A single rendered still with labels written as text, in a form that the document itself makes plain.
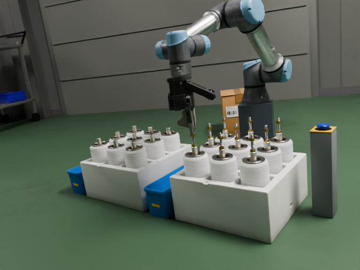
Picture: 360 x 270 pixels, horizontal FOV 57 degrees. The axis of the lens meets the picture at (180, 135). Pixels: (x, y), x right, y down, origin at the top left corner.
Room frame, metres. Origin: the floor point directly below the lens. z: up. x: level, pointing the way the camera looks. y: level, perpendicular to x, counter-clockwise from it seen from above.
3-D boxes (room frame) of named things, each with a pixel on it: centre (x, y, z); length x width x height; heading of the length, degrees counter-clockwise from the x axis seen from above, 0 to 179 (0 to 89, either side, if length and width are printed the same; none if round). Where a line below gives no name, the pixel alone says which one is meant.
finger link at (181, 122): (1.18, -0.02, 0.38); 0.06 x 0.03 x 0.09; 73
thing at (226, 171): (1.12, -0.14, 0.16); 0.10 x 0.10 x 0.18
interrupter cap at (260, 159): (1.05, -0.23, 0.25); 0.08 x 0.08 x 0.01
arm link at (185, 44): (1.20, -0.04, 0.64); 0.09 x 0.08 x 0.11; 138
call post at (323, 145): (1.09, -0.49, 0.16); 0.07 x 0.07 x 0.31; 52
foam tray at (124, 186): (1.56, 0.22, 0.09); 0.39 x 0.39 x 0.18; 50
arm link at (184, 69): (1.20, -0.03, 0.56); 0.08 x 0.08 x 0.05
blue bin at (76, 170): (1.69, 0.46, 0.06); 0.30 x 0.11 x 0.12; 140
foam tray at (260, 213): (1.21, -0.21, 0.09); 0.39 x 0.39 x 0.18; 52
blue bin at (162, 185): (1.34, 0.04, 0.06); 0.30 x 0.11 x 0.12; 141
